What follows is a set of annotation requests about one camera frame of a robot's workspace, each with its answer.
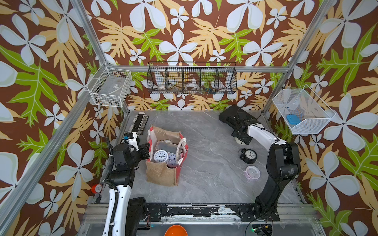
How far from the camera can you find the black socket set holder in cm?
107

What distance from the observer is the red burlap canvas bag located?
69 cm

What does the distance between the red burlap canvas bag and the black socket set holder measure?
0.22 m
